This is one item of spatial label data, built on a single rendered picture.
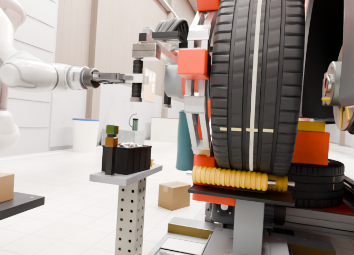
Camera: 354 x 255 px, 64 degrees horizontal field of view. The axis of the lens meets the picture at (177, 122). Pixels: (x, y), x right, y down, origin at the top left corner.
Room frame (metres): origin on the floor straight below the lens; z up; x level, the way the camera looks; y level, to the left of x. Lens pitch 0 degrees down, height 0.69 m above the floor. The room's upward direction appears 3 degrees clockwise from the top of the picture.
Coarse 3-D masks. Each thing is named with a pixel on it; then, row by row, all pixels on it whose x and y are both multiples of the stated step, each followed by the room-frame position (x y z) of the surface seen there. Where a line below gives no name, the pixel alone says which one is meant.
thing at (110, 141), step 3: (105, 138) 1.15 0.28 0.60; (108, 138) 1.14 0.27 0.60; (111, 138) 1.14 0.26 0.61; (114, 138) 1.14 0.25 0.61; (117, 138) 1.17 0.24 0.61; (105, 141) 1.15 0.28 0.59; (108, 141) 1.14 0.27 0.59; (111, 141) 1.14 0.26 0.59; (114, 141) 1.14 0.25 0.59; (117, 141) 1.17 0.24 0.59; (105, 144) 1.15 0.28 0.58; (108, 144) 1.14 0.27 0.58; (111, 144) 1.14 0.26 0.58; (114, 144) 1.14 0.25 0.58; (117, 144) 1.17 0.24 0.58
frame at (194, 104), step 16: (208, 16) 0.89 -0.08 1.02; (192, 32) 0.84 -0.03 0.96; (208, 32) 0.83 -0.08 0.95; (208, 48) 0.84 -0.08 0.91; (192, 80) 0.85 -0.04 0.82; (192, 96) 0.84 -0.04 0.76; (192, 112) 0.85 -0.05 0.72; (192, 128) 0.90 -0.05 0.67; (208, 128) 0.92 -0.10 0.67; (192, 144) 0.96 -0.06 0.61; (208, 144) 0.94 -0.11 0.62
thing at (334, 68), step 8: (336, 64) 0.93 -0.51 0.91; (328, 72) 1.00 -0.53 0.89; (336, 72) 0.91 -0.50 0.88; (336, 80) 0.90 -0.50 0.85; (336, 88) 0.91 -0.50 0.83; (328, 96) 0.98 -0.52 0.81; (336, 96) 0.92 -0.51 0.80; (328, 104) 0.97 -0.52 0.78; (336, 104) 0.95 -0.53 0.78; (336, 112) 1.04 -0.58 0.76; (344, 112) 0.94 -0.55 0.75; (352, 112) 0.85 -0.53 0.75; (336, 120) 1.04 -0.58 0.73; (344, 120) 0.94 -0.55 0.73; (352, 120) 0.87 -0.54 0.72; (344, 128) 0.93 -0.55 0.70; (352, 128) 0.91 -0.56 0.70
